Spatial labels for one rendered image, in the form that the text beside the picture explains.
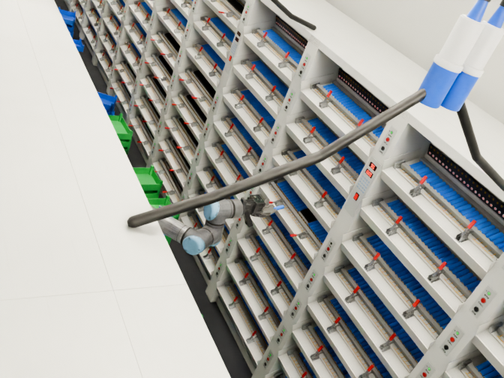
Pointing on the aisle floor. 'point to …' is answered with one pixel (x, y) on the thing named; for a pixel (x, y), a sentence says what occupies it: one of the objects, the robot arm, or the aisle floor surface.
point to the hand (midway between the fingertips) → (272, 209)
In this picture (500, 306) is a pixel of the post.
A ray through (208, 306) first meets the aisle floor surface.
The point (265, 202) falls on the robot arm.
